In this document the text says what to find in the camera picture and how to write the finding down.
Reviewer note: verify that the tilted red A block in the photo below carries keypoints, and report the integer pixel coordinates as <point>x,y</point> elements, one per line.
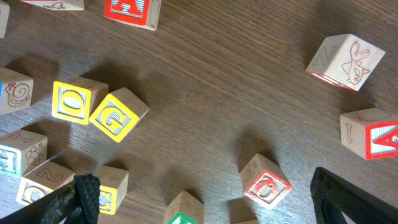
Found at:
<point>370,133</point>

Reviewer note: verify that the lower blue H block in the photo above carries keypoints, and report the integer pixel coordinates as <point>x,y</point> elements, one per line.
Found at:
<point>22,151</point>

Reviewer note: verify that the upper blue H block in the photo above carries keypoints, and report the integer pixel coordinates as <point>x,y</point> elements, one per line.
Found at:
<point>16,91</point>

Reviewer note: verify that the yellow C block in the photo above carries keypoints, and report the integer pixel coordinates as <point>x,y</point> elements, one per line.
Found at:
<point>113,188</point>

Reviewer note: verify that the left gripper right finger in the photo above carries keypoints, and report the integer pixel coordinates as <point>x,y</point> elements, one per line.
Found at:
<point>335,198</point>

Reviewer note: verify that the blue P block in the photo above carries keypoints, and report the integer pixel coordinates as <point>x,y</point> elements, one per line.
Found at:
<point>254,221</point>

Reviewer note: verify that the red 9 block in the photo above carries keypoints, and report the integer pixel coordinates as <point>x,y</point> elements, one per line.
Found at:
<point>58,5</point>

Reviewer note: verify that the green V block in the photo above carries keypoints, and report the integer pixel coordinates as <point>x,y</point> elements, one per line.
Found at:
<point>184,209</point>

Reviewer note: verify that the wooden block red edge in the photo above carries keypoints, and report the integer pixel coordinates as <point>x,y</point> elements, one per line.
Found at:
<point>345,61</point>

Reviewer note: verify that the yellow Q block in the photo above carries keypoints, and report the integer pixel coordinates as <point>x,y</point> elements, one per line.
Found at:
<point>42,181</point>

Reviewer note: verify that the blue h block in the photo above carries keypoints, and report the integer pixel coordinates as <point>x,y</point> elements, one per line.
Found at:
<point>16,91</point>
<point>22,151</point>

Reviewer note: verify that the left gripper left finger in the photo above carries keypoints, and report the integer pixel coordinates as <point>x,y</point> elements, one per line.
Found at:
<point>75,202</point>

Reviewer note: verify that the yellow O block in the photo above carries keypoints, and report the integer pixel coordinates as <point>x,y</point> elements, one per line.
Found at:
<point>75,99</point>

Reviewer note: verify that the yellow G block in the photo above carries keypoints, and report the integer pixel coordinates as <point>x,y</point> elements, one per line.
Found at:
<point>118,114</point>

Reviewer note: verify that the red O block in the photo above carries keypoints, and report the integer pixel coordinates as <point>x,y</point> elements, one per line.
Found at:
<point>264,182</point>

